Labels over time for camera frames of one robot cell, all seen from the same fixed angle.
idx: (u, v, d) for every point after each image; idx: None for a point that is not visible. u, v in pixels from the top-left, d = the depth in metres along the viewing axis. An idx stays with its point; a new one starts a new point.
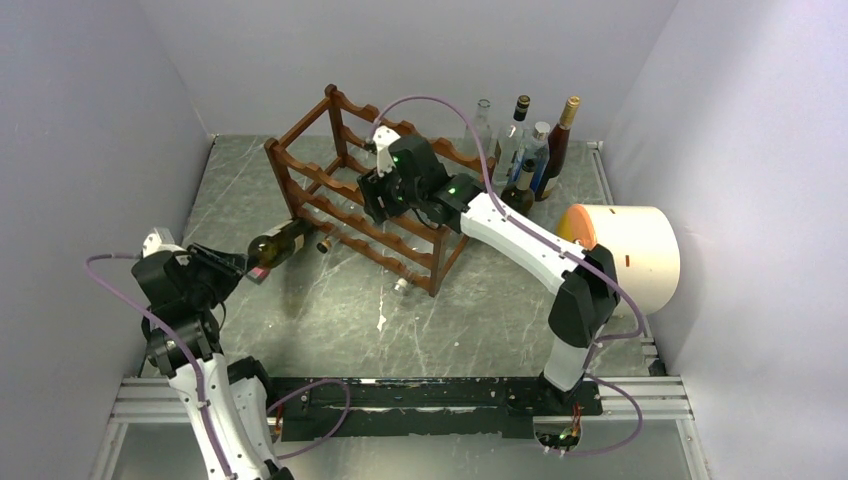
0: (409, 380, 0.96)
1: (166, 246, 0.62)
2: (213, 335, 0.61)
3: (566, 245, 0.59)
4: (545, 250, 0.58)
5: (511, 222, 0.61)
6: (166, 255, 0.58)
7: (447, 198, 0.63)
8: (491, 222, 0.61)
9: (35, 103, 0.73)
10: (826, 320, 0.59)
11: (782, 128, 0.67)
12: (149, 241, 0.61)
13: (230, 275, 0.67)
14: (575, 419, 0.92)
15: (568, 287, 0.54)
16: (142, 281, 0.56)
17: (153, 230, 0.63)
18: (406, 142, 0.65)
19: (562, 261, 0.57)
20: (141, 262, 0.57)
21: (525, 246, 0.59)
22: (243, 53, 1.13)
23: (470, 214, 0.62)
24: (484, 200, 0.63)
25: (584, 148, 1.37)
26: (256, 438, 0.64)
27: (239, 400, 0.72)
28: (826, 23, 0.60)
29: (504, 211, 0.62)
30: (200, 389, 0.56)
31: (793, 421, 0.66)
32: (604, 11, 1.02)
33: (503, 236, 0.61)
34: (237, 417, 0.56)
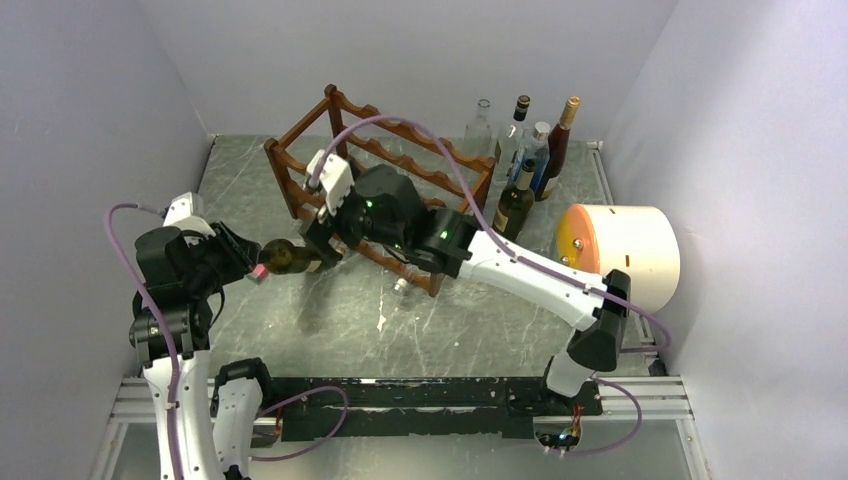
0: (409, 380, 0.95)
1: (188, 218, 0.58)
2: (200, 329, 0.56)
3: (586, 278, 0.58)
4: (570, 289, 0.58)
5: (523, 263, 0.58)
6: (175, 233, 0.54)
7: (441, 244, 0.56)
8: (500, 266, 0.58)
9: (35, 104, 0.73)
10: (826, 320, 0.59)
11: (783, 127, 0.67)
12: (177, 205, 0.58)
13: (240, 266, 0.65)
14: (575, 419, 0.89)
15: (603, 327, 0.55)
16: (141, 257, 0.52)
17: (187, 194, 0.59)
18: (381, 182, 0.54)
19: (586, 297, 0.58)
20: (150, 234, 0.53)
21: (546, 287, 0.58)
22: (243, 53, 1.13)
23: (473, 261, 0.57)
24: (484, 240, 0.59)
25: (584, 148, 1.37)
26: (230, 441, 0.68)
27: (230, 397, 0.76)
28: (825, 23, 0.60)
29: (514, 253, 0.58)
30: (172, 389, 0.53)
31: (793, 422, 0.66)
32: (603, 12, 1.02)
33: (516, 279, 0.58)
34: (204, 424, 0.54)
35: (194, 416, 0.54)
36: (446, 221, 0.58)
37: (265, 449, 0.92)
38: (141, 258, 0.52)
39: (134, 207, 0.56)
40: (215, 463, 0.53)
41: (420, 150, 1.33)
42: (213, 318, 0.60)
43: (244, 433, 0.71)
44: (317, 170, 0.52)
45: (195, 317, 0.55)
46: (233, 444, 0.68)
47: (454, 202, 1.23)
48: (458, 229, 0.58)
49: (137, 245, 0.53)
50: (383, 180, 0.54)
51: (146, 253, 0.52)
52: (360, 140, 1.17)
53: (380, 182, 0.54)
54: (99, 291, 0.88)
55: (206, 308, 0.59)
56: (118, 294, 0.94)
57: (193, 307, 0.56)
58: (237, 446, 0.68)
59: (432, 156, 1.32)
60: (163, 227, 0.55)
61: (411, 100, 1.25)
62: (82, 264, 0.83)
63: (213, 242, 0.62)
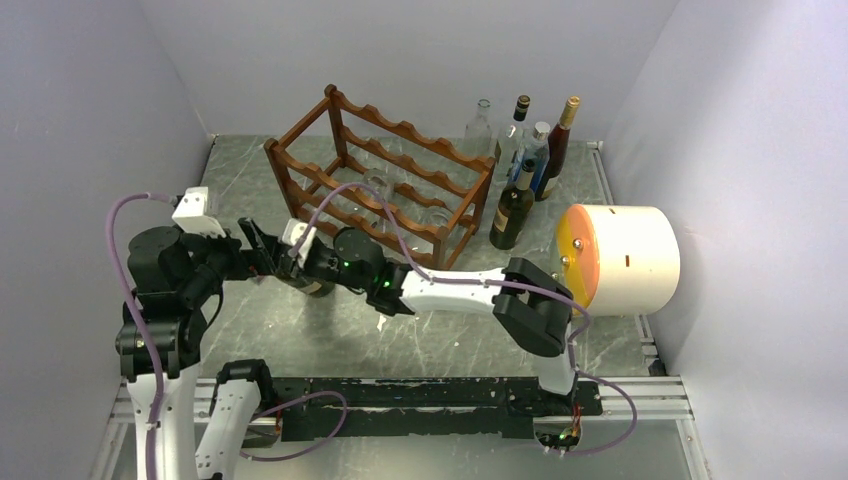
0: (409, 380, 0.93)
1: (195, 217, 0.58)
2: (189, 344, 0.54)
3: (486, 274, 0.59)
4: (471, 287, 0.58)
5: (439, 280, 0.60)
6: (171, 240, 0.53)
7: (391, 295, 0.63)
8: (423, 291, 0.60)
9: (36, 105, 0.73)
10: (827, 321, 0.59)
11: (784, 127, 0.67)
12: (190, 200, 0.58)
13: (242, 269, 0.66)
14: (575, 419, 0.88)
15: (505, 309, 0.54)
16: (133, 263, 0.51)
17: (201, 191, 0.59)
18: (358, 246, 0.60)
19: (488, 290, 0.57)
20: (147, 239, 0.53)
21: (453, 294, 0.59)
22: (243, 54, 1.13)
23: (405, 293, 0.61)
24: (414, 276, 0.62)
25: (584, 148, 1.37)
26: (218, 445, 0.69)
27: (226, 398, 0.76)
28: (827, 25, 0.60)
29: (425, 273, 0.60)
30: (155, 410, 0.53)
31: (792, 422, 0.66)
32: (604, 12, 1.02)
33: (441, 298, 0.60)
34: (184, 442, 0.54)
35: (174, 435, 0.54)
36: (400, 274, 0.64)
37: (264, 450, 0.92)
38: (131, 263, 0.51)
39: (148, 197, 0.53)
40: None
41: (420, 150, 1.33)
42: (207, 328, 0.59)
43: (235, 439, 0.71)
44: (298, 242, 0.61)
45: (185, 332, 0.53)
46: (221, 450, 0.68)
47: (454, 202, 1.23)
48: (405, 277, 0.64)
49: (130, 249, 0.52)
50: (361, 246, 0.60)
51: (139, 258, 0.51)
52: (360, 140, 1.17)
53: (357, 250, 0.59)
54: (99, 291, 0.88)
55: (200, 319, 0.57)
56: (117, 294, 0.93)
57: (184, 320, 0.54)
58: (224, 452, 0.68)
59: (432, 156, 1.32)
60: (163, 228, 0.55)
61: (410, 100, 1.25)
62: (82, 264, 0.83)
63: (221, 241, 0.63)
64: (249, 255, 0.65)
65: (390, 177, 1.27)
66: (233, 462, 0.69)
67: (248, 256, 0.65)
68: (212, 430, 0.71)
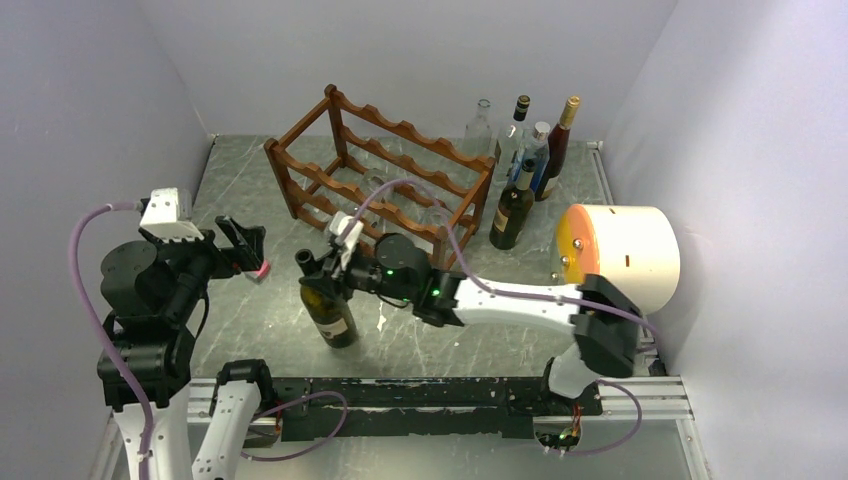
0: (409, 380, 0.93)
1: (167, 223, 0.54)
2: (177, 368, 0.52)
3: (558, 291, 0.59)
4: (544, 304, 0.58)
5: (502, 293, 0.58)
6: (148, 260, 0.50)
7: (441, 304, 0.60)
8: (484, 304, 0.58)
9: (36, 105, 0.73)
10: (827, 322, 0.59)
11: (784, 128, 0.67)
12: (161, 205, 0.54)
13: (223, 269, 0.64)
14: (575, 419, 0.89)
15: (584, 331, 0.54)
16: (107, 290, 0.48)
17: (170, 192, 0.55)
18: (405, 252, 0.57)
19: (562, 308, 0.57)
20: (122, 259, 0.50)
21: (525, 309, 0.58)
22: (243, 54, 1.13)
23: (461, 305, 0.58)
24: (467, 286, 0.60)
25: (584, 148, 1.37)
26: (219, 450, 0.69)
27: (228, 400, 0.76)
28: (827, 26, 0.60)
29: (487, 285, 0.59)
30: (145, 441, 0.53)
31: (791, 423, 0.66)
32: (604, 12, 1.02)
33: (502, 312, 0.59)
34: (179, 466, 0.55)
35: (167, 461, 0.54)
36: (447, 281, 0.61)
37: (264, 449, 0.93)
38: (105, 289, 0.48)
39: (112, 209, 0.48)
40: None
41: (420, 150, 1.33)
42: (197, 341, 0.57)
43: (236, 444, 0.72)
44: (345, 232, 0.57)
45: (172, 355, 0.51)
46: (221, 454, 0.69)
47: (454, 202, 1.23)
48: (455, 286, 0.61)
49: (104, 272, 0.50)
50: (402, 252, 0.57)
51: (113, 284, 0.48)
52: (360, 140, 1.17)
53: (403, 255, 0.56)
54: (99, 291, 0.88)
55: (187, 337, 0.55)
56: None
57: (170, 342, 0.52)
58: (225, 456, 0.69)
59: (432, 156, 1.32)
60: (139, 243, 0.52)
61: (410, 100, 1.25)
62: (82, 264, 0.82)
63: (198, 243, 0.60)
64: (228, 251, 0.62)
65: (390, 177, 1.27)
66: (233, 465, 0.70)
67: (229, 252, 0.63)
68: (213, 432, 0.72)
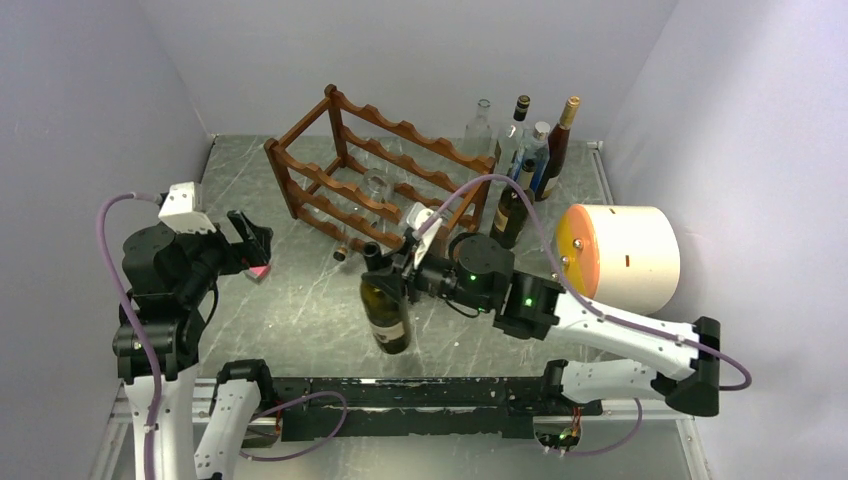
0: (409, 380, 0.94)
1: (183, 214, 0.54)
2: (186, 346, 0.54)
3: (677, 330, 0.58)
4: (660, 341, 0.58)
5: (610, 321, 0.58)
6: (166, 240, 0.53)
7: (528, 314, 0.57)
8: (589, 327, 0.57)
9: (36, 104, 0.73)
10: (827, 321, 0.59)
11: (784, 126, 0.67)
12: (177, 197, 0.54)
13: (235, 264, 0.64)
14: (575, 419, 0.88)
15: (702, 378, 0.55)
16: (127, 265, 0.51)
17: (185, 185, 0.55)
18: (490, 255, 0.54)
19: (680, 348, 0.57)
20: (142, 241, 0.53)
21: (637, 341, 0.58)
22: (243, 53, 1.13)
23: (562, 325, 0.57)
24: (568, 301, 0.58)
25: (584, 148, 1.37)
26: (219, 445, 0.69)
27: (226, 397, 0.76)
28: (825, 25, 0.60)
29: (600, 311, 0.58)
30: (152, 414, 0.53)
31: (791, 421, 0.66)
32: (604, 12, 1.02)
33: (607, 338, 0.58)
34: (184, 445, 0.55)
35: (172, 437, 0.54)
36: (532, 285, 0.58)
37: (264, 449, 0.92)
38: (127, 265, 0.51)
39: (134, 195, 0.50)
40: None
41: (420, 150, 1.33)
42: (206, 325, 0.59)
43: (236, 439, 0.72)
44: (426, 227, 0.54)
45: (183, 333, 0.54)
46: (220, 450, 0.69)
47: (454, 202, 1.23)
48: (551, 299, 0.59)
49: (127, 250, 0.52)
50: (486, 255, 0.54)
51: (134, 260, 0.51)
52: (360, 140, 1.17)
53: (489, 258, 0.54)
54: (100, 291, 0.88)
55: (197, 318, 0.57)
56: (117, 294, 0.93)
57: (182, 321, 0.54)
58: (224, 452, 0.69)
59: (432, 156, 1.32)
60: (156, 228, 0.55)
61: (410, 100, 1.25)
62: (81, 264, 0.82)
63: (211, 236, 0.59)
64: (239, 247, 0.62)
65: (390, 177, 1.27)
66: (233, 460, 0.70)
67: (238, 248, 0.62)
68: (212, 429, 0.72)
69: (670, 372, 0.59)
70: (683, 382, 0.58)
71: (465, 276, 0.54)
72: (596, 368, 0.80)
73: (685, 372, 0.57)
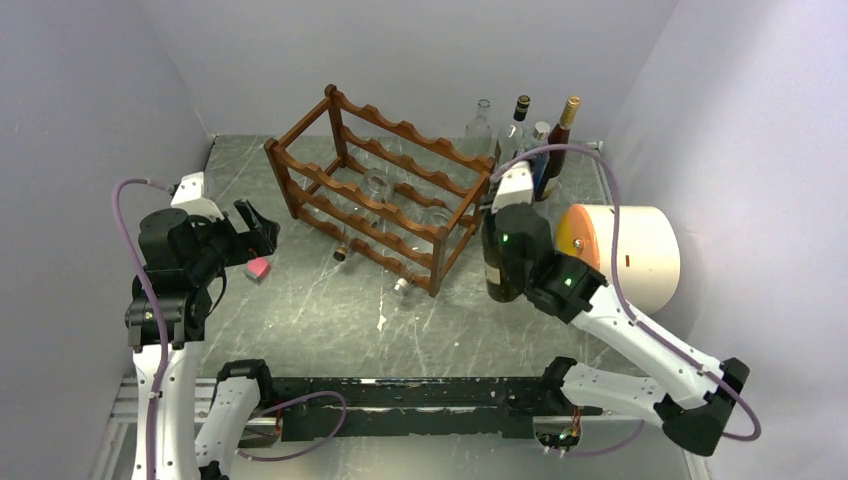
0: (409, 380, 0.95)
1: (192, 200, 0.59)
2: (194, 320, 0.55)
3: (704, 360, 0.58)
4: (684, 365, 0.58)
5: (641, 328, 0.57)
6: (180, 219, 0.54)
7: (561, 290, 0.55)
8: (619, 327, 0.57)
9: (37, 105, 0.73)
10: (828, 321, 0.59)
11: (784, 124, 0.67)
12: (188, 186, 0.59)
13: (244, 253, 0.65)
14: (575, 419, 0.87)
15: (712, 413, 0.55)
16: (142, 240, 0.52)
17: (195, 176, 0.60)
18: (526, 219, 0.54)
19: (700, 378, 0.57)
20: (156, 218, 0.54)
21: (660, 356, 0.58)
22: (243, 54, 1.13)
23: (594, 313, 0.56)
24: (606, 296, 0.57)
25: (584, 148, 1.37)
26: (216, 436, 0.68)
27: (226, 394, 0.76)
28: (826, 25, 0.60)
29: (635, 316, 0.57)
30: (157, 380, 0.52)
31: (789, 421, 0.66)
32: (603, 13, 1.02)
33: (632, 343, 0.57)
34: (185, 422, 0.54)
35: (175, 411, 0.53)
36: (571, 265, 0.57)
37: (263, 449, 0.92)
38: (141, 241, 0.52)
39: (148, 182, 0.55)
40: (190, 460, 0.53)
41: (420, 150, 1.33)
42: (210, 308, 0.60)
43: (233, 432, 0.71)
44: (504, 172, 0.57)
45: (191, 308, 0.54)
46: (217, 440, 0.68)
47: (454, 202, 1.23)
48: (589, 288, 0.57)
49: (141, 227, 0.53)
50: (522, 218, 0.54)
51: (149, 236, 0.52)
52: (360, 140, 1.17)
53: (522, 221, 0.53)
54: (101, 291, 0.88)
55: (205, 298, 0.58)
56: (118, 294, 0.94)
57: (191, 296, 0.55)
58: (223, 442, 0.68)
59: (433, 156, 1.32)
60: (170, 210, 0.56)
61: (411, 100, 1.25)
62: (81, 264, 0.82)
63: (219, 224, 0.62)
64: (246, 237, 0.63)
65: (390, 177, 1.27)
66: (229, 454, 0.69)
67: (245, 237, 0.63)
68: (212, 420, 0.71)
69: (677, 395, 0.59)
70: (687, 410, 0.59)
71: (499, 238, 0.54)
72: (602, 377, 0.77)
73: (696, 401, 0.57)
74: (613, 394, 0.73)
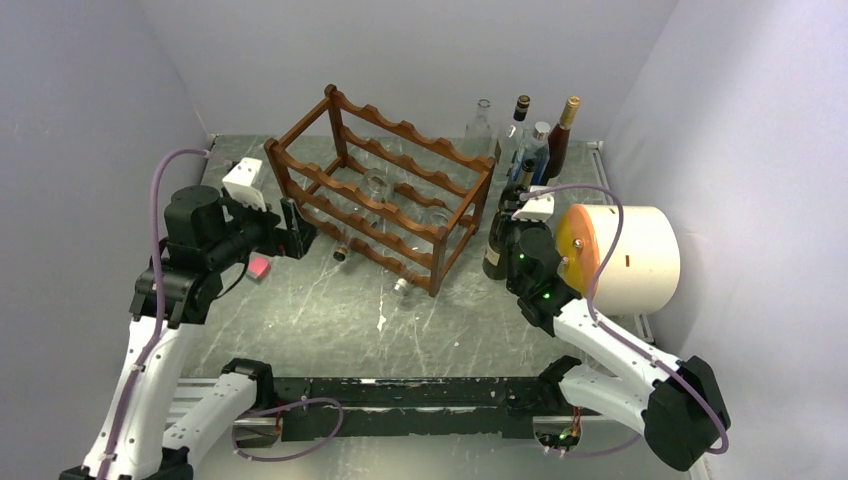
0: (410, 380, 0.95)
1: (241, 183, 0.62)
2: (198, 303, 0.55)
3: (658, 354, 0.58)
4: (636, 356, 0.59)
5: (603, 329, 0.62)
6: (210, 199, 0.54)
7: (547, 307, 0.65)
8: (582, 328, 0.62)
9: (37, 105, 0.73)
10: (828, 322, 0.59)
11: (784, 124, 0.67)
12: (243, 169, 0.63)
13: (270, 247, 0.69)
14: (575, 419, 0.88)
15: (658, 398, 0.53)
16: (167, 211, 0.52)
17: (254, 162, 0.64)
18: (543, 248, 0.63)
19: (652, 369, 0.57)
20: (188, 195, 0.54)
21: (614, 349, 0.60)
22: (243, 53, 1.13)
23: (562, 317, 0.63)
24: (575, 306, 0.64)
25: (584, 148, 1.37)
26: (198, 423, 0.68)
27: (224, 386, 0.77)
28: (827, 26, 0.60)
29: (596, 317, 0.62)
30: (144, 354, 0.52)
31: (789, 421, 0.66)
32: (604, 12, 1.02)
33: (595, 342, 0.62)
34: (159, 403, 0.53)
35: (153, 389, 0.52)
36: (564, 293, 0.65)
37: (262, 449, 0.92)
38: (166, 212, 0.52)
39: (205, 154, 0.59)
40: (154, 442, 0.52)
41: (420, 150, 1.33)
42: (220, 292, 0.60)
43: (215, 423, 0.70)
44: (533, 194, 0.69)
45: (196, 291, 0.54)
46: (198, 428, 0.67)
47: (454, 202, 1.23)
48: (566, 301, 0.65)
49: (171, 199, 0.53)
50: (541, 247, 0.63)
51: (175, 209, 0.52)
52: (360, 140, 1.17)
53: (539, 250, 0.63)
54: (100, 291, 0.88)
55: (214, 283, 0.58)
56: (118, 294, 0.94)
57: (200, 279, 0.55)
58: (200, 431, 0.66)
59: (433, 156, 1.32)
60: (205, 188, 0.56)
61: (411, 100, 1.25)
62: (81, 263, 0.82)
63: (261, 214, 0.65)
64: (279, 234, 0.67)
65: (390, 177, 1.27)
66: (204, 444, 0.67)
67: (279, 235, 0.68)
68: (202, 407, 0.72)
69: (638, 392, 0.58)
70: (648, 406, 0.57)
71: (517, 253, 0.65)
72: (601, 379, 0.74)
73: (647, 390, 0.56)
74: (605, 394, 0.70)
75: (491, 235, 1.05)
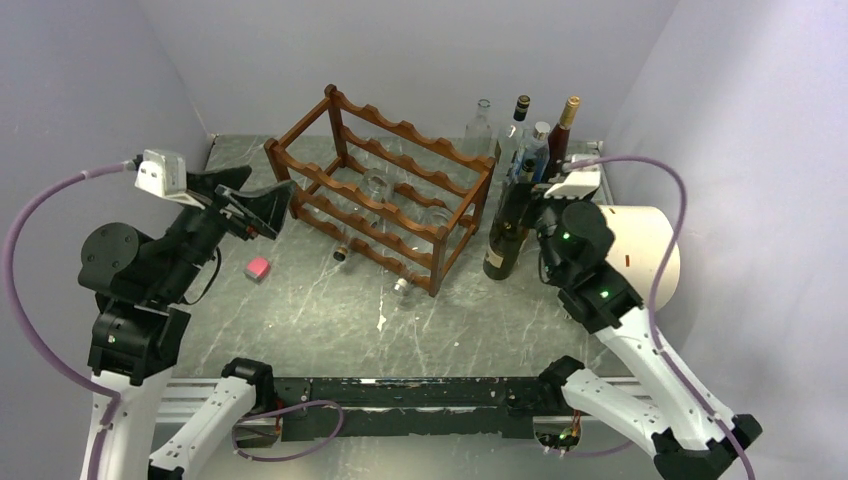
0: (410, 380, 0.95)
1: (152, 190, 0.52)
2: (162, 352, 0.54)
3: (720, 407, 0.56)
4: (694, 405, 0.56)
5: (663, 358, 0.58)
6: (127, 258, 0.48)
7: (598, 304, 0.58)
8: (640, 350, 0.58)
9: (37, 105, 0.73)
10: (828, 322, 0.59)
11: (784, 126, 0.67)
12: (147, 172, 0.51)
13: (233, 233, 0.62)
14: (575, 419, 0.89)
15: (709, 458, 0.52)
16: (82, 278, 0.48)
17: (157, 161, 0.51)
18: (595, 228, 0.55)
19: (709, 424, 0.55)
20: (100, 247, 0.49)
21: (672, 390, 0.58)
22: (242, 54, 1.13)
23: (619, 332, 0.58)
24: (639, 317, 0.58)
25: (584, 148, 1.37)
26: (192, 439, 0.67)
27: (218, 394, 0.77)
28: (826, 28, 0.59)
29: (661, 345, 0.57)
30: (109, 413, 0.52)
31: (788, 422, 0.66)
32: (603, 12, 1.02)
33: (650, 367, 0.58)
34: (131, 457, 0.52)
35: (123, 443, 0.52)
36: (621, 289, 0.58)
37: (263, 449, 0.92)
38: (81, 279, 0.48)
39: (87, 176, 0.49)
40: None
41: (420, 150, 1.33)
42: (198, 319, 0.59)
43: (210, 437, 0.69)
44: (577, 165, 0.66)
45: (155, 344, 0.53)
46: (192, 444, 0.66)
47: (454, 202, 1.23)
48: (623, 303, 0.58)
49: (85, 257, 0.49)
50: (591, 224, 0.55)
51: (91, 276, 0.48)
52: (360, 140, 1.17)
53: (592, 229, 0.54)
54: None
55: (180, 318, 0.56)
56: None
57: (156, 330, 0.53)
58: (196, 447, 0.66)
59: (432, 156, 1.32)
60: (115, 231, 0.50)
61: (411, 100, 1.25)
62: None
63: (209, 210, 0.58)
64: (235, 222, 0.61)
65: (390, 177, 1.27)
66: (199, 461, 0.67)
67: (236, 223, 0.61)
68: (197, 418, 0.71)
69: (680, 433, 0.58)
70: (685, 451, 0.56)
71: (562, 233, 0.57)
72: (606, 390, 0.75)
73: (697, 444, 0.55)
74: (612, 408, 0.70)
75: (491, 236, 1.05)
